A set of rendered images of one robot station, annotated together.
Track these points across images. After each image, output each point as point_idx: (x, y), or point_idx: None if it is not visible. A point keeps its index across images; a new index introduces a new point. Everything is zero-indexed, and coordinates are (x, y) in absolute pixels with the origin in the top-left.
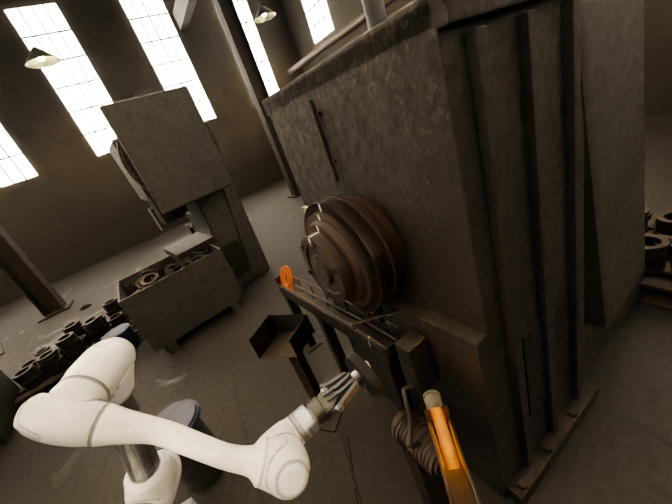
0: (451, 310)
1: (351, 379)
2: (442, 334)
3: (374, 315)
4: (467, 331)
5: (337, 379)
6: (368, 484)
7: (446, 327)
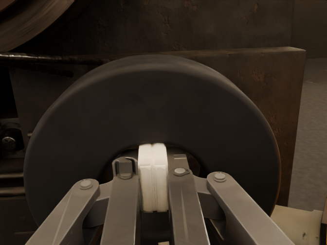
0: (220, 23)
1: (174, 180)
2: (222, 71)
3: (34, 63)
4: (263, 48)
5: (67, 237)
6: None
7: (227, 51)
